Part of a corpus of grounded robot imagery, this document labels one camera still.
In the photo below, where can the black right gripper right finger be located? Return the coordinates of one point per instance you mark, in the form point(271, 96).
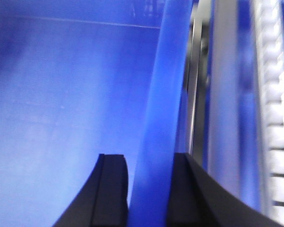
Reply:
point(197, 200)

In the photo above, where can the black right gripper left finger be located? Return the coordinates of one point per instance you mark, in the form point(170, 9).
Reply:
point(102, 201)

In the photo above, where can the blue plastic bin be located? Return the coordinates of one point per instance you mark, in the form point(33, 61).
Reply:
point(80, 78)

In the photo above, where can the white roller track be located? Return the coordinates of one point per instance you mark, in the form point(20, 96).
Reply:
point(268, 30)

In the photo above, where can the steel divider rail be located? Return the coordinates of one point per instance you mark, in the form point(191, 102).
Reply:
point(219, 91)

